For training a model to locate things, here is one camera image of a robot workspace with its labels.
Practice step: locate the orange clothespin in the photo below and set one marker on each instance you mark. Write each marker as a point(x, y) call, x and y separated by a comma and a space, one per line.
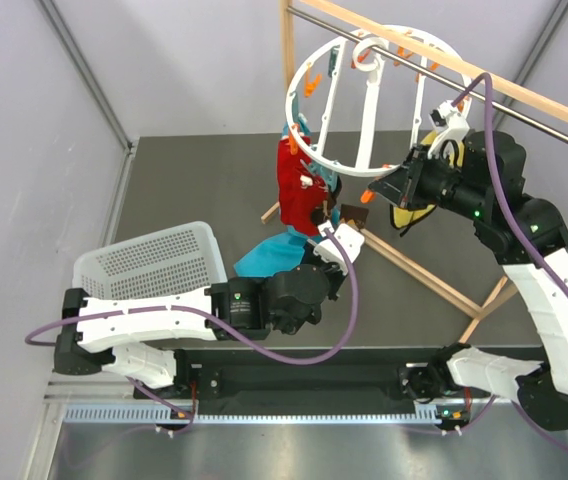
point(311, 83)
point(367, 196)

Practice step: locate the aluminium frame rail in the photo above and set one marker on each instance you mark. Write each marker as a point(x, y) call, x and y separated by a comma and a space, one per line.
point(63, 33)

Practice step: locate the teal cloth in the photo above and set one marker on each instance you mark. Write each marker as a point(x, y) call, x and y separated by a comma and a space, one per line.
point(283, 251)

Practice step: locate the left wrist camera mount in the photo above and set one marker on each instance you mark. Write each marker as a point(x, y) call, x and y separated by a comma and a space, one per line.
point(339, 243)

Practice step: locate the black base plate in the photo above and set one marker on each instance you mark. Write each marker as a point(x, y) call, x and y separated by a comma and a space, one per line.
point(265, 383)

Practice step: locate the white perforated plastic basket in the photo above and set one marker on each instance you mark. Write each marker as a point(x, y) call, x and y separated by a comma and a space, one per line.
point(176, 260)

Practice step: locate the white round clip hanger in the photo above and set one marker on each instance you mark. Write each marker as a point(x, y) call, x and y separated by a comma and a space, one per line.
point(361, 51)

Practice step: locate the brown argyle sock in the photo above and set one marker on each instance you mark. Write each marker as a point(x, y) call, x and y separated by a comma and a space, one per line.
point(354, 216)
point(324, 210)

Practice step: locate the wooden drying rack frame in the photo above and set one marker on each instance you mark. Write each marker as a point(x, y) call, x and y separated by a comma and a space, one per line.
point(548, 173)

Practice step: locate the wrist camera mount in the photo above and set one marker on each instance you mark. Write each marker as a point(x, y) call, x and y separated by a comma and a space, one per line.
point(339, 243)
point(451, 128)

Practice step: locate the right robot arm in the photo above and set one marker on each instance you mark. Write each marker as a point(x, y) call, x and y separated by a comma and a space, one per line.
point(529, 240)

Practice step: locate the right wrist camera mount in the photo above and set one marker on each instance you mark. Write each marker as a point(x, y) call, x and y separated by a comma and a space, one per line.
point(451, 128)

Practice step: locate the teal clothespin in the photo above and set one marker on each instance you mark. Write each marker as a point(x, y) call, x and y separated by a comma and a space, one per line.
point(333, 57)

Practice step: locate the yellow cloth with black trim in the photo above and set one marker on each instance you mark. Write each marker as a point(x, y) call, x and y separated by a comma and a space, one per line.
point(405, 220)

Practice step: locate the slotted cable duct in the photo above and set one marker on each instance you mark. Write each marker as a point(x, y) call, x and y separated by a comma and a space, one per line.
point(156, 414)

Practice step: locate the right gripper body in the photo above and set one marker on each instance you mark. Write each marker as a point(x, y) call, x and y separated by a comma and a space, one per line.
point(432, 182)

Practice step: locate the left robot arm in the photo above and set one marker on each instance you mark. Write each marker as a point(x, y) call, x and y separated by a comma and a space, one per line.
point(116, 336)

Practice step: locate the red sock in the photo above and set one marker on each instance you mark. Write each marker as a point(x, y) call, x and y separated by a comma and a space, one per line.
point(288, 163)
point(298, 195)

